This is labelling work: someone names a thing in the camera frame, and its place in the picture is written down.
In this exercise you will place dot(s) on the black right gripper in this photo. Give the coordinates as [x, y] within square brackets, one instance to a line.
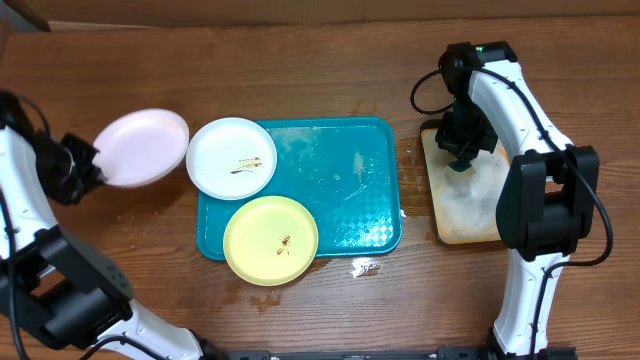
[463, 150]

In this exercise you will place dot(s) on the green and yellow sponge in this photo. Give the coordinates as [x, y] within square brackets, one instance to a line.
[461, 167]

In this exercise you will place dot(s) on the white plate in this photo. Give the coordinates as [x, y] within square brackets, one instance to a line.
[231, 158]
[141, 147]

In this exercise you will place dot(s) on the teal plastic serving tray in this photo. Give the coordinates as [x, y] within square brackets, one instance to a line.
[342, 170]

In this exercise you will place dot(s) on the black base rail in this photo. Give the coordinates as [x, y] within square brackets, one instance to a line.
[442, 353]

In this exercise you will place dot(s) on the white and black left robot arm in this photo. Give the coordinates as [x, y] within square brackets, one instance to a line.
[54, 286]

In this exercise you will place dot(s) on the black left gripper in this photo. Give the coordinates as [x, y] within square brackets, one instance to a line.
[92, 178]

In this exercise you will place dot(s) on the yellow-green plate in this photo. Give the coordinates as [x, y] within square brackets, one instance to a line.
[270, 241]

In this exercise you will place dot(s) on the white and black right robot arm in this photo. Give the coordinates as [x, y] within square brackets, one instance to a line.
[547, 202]

